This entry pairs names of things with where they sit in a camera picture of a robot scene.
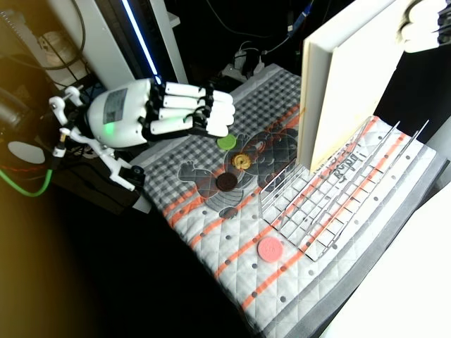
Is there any wire dish rack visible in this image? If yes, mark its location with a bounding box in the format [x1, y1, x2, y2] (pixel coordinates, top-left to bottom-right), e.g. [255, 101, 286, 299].
[259, 115, 431, 262]

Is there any green cable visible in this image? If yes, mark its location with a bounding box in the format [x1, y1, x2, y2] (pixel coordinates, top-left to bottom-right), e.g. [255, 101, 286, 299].
[0, 168, 54, 198]

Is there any green toy sandwich cookie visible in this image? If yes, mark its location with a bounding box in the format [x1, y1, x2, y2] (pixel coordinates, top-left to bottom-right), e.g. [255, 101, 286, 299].
[216, 134, 237, 151]

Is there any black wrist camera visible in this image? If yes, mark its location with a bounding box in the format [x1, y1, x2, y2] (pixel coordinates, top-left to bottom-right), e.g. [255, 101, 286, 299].
[118, 164, 146, 191]

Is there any black cable loop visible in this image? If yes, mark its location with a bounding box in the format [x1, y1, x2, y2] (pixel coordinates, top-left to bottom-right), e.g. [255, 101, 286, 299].
[0, 0, 87, 71]

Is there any brown toy sandwich cookie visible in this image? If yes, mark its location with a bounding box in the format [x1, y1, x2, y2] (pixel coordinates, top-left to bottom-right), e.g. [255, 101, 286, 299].
[216, 172, 239, 193]

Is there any thin dangling cable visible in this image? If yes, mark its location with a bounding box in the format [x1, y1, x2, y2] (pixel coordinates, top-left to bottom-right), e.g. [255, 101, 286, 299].
[260, 0, 314, 56]

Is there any beige book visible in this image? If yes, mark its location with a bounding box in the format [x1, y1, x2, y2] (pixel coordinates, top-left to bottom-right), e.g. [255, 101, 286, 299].
[296, 0, 416, 174]

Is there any grey quilt with bear print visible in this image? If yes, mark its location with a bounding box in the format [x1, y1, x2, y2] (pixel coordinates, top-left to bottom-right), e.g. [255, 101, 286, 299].
[126, 63, 441, 338]

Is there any yellow toy swirl cookie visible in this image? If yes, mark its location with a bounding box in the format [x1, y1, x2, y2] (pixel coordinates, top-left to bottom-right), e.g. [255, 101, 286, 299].
[230, 153, 253, 170]

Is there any grey power strip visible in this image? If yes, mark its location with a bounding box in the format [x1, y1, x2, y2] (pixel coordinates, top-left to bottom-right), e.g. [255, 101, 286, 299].
[220, 40, 276, 82]

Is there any beige twine spool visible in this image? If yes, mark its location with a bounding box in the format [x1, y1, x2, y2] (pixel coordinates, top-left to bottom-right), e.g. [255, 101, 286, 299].
[37, 30, 77, 68]

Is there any grey column with blue light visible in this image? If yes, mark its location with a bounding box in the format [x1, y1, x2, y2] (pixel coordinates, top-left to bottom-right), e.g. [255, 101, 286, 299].
[47, 0, 190, 85]

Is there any pink toy sandwich cookie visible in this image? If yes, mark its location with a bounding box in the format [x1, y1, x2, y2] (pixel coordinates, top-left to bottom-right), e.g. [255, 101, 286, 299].
[257, 236, 285, 263]

